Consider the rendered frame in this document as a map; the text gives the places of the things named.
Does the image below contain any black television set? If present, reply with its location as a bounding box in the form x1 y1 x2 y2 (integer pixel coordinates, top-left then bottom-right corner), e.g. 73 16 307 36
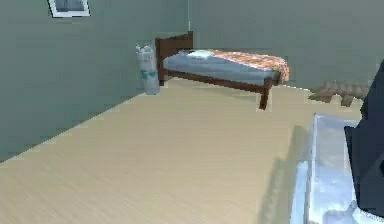
343 58 384 218

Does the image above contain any orange patterned blanket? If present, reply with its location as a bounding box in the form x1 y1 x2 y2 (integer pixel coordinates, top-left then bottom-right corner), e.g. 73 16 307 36
209 49 291 84

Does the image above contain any white pillow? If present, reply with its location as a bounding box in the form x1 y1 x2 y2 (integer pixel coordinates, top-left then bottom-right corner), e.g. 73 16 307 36
185 49 216 61

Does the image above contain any pale grey tall bin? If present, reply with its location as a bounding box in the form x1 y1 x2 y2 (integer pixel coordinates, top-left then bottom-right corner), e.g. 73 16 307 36
135 43 161 96

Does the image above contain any brown wooden bed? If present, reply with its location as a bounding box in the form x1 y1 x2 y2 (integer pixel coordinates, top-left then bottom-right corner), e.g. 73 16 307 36
154 30 290 111

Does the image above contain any white framed wall picture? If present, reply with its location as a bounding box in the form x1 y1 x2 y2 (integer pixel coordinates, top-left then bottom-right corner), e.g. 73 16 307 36
47 0 92 19

